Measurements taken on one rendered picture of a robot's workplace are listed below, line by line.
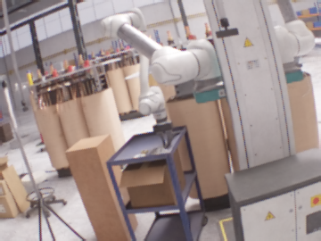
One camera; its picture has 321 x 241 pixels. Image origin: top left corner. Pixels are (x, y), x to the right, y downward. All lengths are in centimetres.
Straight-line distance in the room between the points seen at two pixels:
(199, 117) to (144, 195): 83
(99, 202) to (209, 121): 112
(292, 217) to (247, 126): 57
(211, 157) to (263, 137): 108
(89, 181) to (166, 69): 143
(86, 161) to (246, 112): 145
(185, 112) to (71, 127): 249
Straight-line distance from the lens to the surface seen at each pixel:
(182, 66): 172
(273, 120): 185
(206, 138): 282
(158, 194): 227
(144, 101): 210
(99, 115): 475
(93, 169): 278
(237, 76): 176
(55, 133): 515
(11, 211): 445
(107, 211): 292
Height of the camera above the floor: 151
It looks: 12 degrees down
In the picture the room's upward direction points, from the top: 14 degrees counter-clockwise
